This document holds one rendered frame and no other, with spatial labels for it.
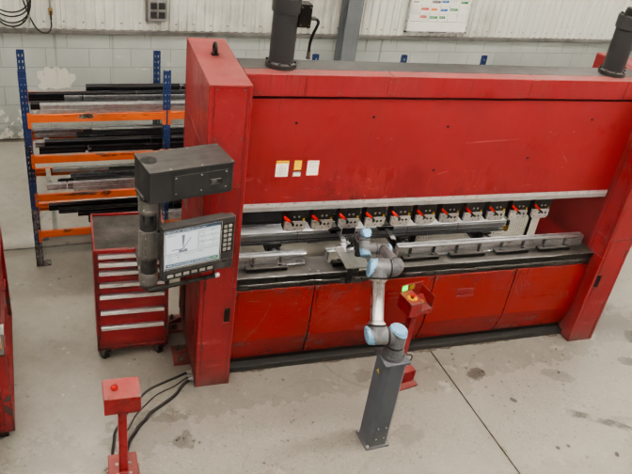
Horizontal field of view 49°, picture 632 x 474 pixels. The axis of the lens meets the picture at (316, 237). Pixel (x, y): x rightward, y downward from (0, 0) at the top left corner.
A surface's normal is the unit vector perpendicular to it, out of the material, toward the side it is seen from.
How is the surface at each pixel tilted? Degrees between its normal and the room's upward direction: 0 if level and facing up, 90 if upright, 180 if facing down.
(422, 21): 90
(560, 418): 0
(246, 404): 0
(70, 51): 90
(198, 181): 90
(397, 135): 90
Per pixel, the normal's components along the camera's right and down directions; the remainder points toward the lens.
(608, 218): -0.95, 0.05
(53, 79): 0.36, 0.54
